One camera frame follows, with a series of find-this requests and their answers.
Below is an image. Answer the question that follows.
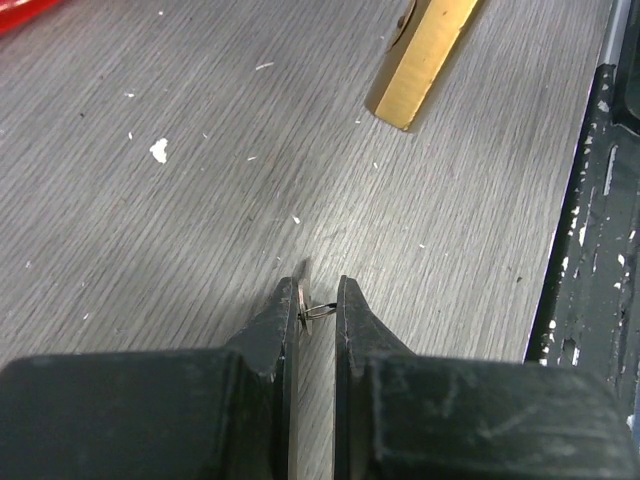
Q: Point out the large brass padlock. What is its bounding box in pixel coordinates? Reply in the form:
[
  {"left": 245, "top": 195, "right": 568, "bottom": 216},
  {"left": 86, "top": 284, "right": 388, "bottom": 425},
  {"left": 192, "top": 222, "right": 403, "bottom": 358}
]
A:
[{"left": 365, "top": 0, "right": 483, "bottom": 133}]

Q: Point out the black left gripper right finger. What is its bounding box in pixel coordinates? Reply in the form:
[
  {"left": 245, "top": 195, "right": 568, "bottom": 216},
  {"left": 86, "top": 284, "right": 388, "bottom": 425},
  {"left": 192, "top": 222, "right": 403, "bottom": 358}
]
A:
[{"left": 333, "top": 276, "right": 634, "bottom": 479}]

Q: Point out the red cable lock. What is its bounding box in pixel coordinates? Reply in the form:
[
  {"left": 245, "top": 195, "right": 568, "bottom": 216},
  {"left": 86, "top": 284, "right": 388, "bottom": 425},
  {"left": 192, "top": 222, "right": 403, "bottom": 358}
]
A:
[{"left": 0, "top": 0, "right": 61, "bottom": 35}]

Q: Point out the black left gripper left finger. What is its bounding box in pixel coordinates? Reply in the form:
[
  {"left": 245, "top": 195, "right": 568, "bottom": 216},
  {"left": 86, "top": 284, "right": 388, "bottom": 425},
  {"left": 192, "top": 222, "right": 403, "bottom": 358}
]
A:
[{"left": 1, "top": 277, "right": 299, "bottom": 479}]

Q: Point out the silver padlock key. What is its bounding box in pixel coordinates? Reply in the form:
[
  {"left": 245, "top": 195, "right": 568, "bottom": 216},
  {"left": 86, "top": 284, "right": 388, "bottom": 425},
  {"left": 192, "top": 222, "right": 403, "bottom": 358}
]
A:
[{"left": 295, "top": 257, "right": 337, "bottom": 336}]

